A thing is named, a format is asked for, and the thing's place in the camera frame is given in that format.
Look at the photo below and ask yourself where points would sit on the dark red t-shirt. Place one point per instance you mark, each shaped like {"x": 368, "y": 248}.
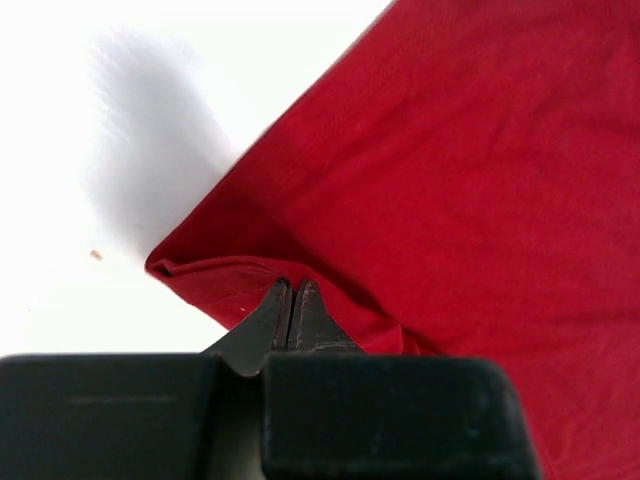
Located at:
{"x": 464, "y": 181}

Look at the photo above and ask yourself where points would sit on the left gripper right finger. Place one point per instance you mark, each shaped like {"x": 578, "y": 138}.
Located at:
{"x": 331, "y": 411}

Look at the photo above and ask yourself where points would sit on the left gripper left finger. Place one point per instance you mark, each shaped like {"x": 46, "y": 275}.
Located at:
{"x": 128, "y": 416}

